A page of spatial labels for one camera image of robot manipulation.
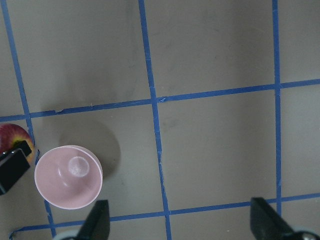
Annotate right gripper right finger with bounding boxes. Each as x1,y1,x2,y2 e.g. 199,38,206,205
250,197,320,240

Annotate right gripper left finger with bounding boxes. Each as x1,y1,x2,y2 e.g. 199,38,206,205
53,200,110,240

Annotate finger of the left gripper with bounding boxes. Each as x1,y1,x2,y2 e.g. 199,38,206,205
0,140,32,195

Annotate red apple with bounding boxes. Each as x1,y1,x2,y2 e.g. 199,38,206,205
0,123,36,165

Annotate pink bowl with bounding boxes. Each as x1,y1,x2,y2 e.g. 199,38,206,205
34,145,103,210

